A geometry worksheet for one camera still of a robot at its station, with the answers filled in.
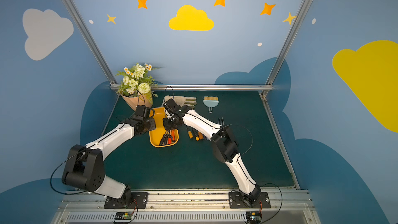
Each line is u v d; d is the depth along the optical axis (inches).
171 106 28.9
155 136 35.6
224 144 21.9
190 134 38.4
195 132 38.7
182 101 45.2
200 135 37.7
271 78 44.0
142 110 28.2
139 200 29.5
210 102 45.4
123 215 28.3
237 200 29.4
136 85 34.2
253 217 28.8
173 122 27.0
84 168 17.2
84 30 33.2
